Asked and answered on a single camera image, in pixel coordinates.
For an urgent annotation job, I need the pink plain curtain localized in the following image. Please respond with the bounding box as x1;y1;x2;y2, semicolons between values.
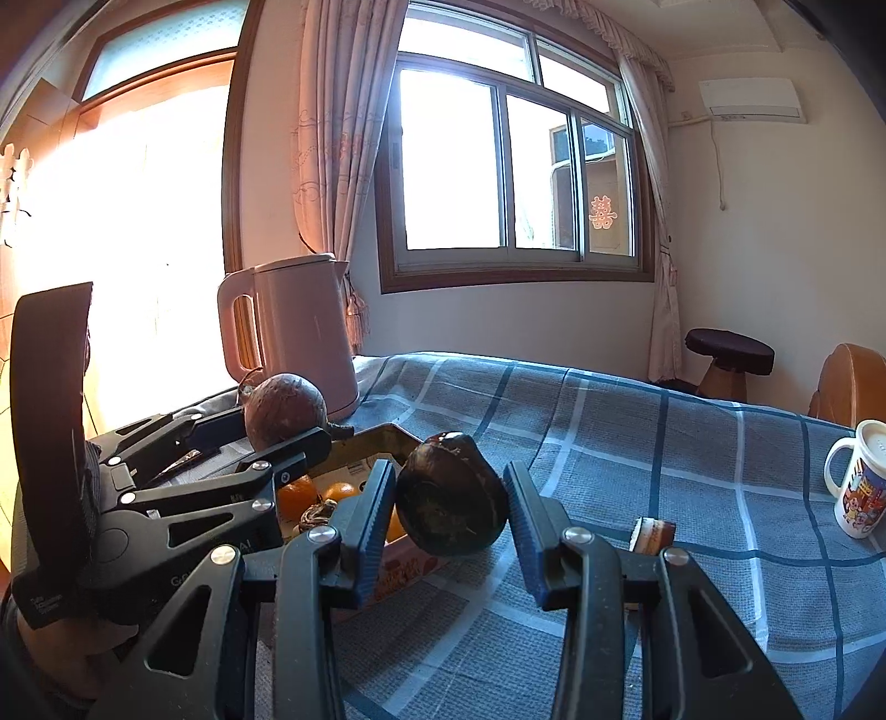
533;0;686;385

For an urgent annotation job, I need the white air conditioner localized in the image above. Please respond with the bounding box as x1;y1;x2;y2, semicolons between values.
698;78;807;126

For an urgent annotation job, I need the blue plaid tablecloth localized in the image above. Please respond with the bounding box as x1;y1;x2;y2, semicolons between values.
14;353;886;720

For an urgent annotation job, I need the sliding glass window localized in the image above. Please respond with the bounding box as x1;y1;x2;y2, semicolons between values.
377;3;655;295

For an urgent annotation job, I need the dark round stool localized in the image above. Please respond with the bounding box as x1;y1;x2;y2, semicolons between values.
684;328;775;403

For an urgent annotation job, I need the wooden door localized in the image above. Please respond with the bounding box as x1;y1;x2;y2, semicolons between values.
0;0;264;430

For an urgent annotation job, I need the dark purple passion fruit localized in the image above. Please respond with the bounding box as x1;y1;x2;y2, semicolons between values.
394;430;509;557

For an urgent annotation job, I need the brown wooden chair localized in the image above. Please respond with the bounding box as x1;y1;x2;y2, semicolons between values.
806;342;886;430

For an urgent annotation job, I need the white air conditioner cable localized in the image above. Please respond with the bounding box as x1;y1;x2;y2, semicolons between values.
668;114;729;212

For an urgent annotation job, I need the reddish purple passion fruit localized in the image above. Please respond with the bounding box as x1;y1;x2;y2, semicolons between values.
239;372;328;454

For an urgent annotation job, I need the small brown block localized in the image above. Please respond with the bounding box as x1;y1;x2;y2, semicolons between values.
629;516;676;555

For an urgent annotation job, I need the rectangular metal tin box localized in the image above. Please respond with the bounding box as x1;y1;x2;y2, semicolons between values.
277;424;451;610

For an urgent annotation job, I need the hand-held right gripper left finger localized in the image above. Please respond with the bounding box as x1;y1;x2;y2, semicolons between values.
86;458;399;720

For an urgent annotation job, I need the pink electric kettle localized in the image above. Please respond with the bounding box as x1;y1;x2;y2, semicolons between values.
217;253;361;421

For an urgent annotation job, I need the pink embroidered curtain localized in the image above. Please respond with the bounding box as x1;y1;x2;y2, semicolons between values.
294;0;409;356

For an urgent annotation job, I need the white printed mug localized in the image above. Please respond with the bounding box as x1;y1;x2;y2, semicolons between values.
823;419;886;539

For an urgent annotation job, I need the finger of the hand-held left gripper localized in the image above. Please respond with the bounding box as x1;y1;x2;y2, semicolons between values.
119;428;333;528
86;408;250;473

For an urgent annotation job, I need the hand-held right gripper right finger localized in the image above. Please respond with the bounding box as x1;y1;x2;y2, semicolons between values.
502;460;807;720

